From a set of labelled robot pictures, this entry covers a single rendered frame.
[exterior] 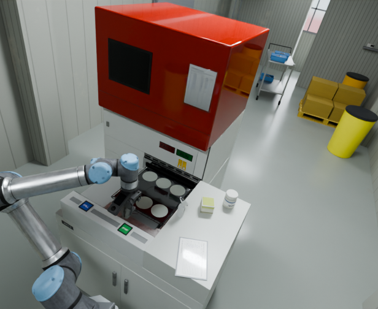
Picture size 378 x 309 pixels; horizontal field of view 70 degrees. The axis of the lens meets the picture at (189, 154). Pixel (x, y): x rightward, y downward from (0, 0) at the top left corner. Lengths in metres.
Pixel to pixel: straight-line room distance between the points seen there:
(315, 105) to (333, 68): 1.88
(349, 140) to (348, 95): 1.47
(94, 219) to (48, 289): 0.46
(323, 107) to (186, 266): 4.68
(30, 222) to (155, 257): 0.55
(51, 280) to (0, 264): 1.52
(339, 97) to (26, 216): 5.50
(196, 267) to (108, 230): 0.47
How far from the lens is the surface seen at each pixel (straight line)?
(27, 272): 2.55
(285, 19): 8.14
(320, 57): 7.25
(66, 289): 1.18
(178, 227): 1.47
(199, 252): 1.39
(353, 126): 4.57
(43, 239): 1.26
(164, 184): 1.77
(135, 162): 1.12
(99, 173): 1.00
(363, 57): 7.27
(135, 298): 1.81
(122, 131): 1.94
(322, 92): 5.87
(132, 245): 1.40
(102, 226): 1.47
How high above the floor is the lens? 2.10
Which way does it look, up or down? 36 degrees down
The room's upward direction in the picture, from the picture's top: 11 degrees clockwise
